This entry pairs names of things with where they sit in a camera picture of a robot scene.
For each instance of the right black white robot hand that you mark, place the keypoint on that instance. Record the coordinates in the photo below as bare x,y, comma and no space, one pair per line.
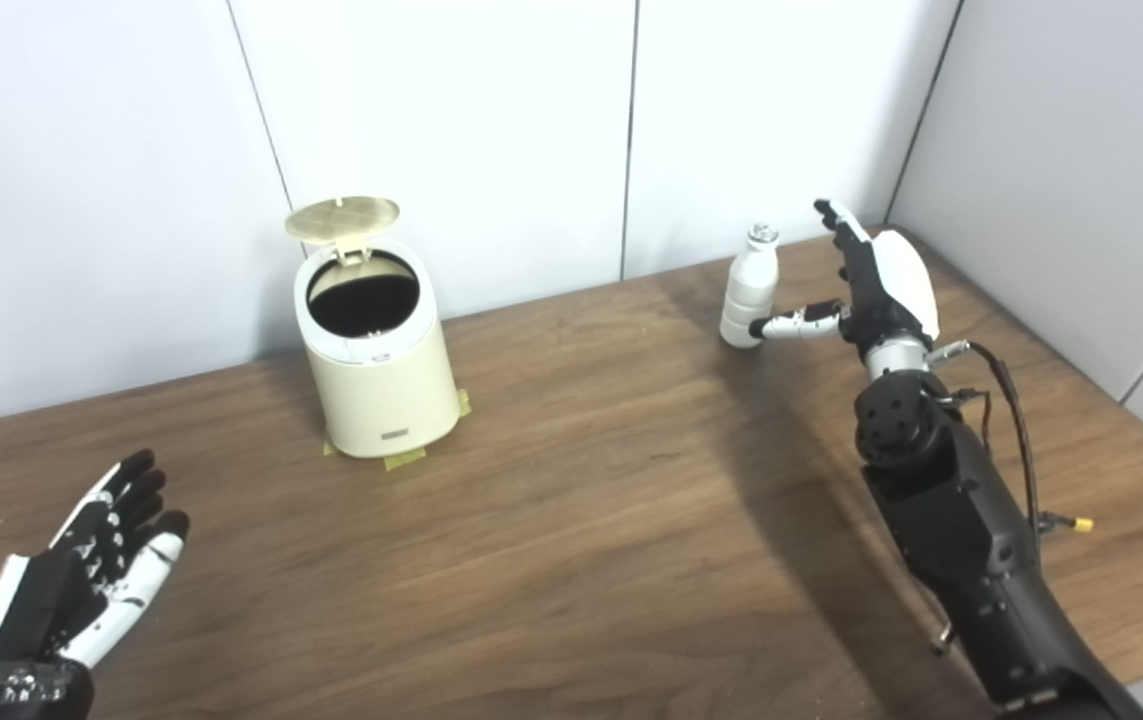
896,290

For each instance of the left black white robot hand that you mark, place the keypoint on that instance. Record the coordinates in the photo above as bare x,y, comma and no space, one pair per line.
41,610

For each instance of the small white plastic bottle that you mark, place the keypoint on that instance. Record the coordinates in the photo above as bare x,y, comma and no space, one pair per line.
751,285

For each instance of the cream-colored round bin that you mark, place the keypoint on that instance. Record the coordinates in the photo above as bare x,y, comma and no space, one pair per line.
386,390

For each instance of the cream round bin lid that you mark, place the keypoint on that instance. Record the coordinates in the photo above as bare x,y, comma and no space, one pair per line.
343,217

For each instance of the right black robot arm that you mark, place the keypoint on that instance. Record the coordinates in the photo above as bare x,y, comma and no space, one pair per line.
951,520

